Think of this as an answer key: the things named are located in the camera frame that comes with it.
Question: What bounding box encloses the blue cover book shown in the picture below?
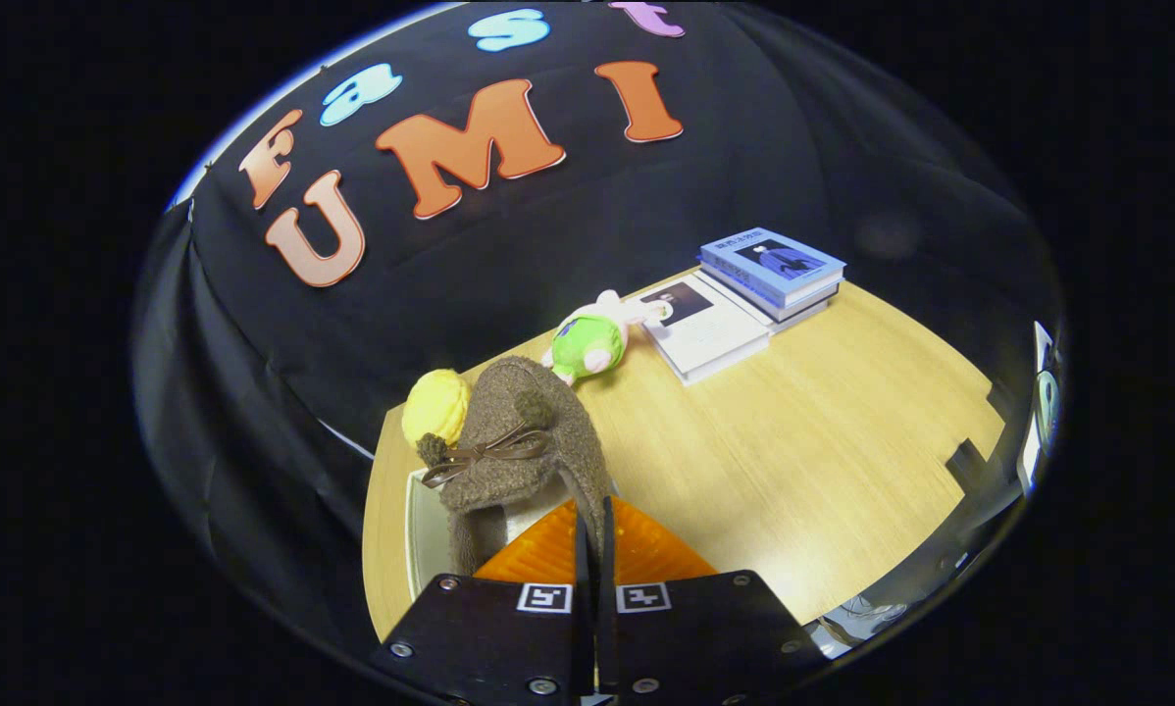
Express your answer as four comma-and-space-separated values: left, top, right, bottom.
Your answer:
700, 227, 846, 297

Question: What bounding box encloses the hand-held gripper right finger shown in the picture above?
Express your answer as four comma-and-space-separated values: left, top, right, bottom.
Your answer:
595, 495, 832, 706

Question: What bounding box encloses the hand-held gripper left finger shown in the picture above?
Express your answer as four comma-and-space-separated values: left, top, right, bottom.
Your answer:
370, 498, 596, 706

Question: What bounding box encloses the yellow plush toy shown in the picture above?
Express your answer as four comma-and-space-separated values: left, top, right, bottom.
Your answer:
401, 369, 473, 450

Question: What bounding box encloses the white cover book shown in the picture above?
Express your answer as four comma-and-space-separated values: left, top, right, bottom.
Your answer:
627, 273, 773, 386

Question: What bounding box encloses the brown fuzzy shoe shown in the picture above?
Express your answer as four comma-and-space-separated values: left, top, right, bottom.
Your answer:
416, 355, 613, 578

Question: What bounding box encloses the green plush toy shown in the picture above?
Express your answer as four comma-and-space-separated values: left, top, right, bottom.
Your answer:
540, 289, 669, 386

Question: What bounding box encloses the dark blue spine book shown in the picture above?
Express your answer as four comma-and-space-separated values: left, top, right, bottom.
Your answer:
705, 263, 841, 323

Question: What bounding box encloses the grey fabric storage box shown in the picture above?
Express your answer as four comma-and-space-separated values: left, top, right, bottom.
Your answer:
406, 467, 620, 601

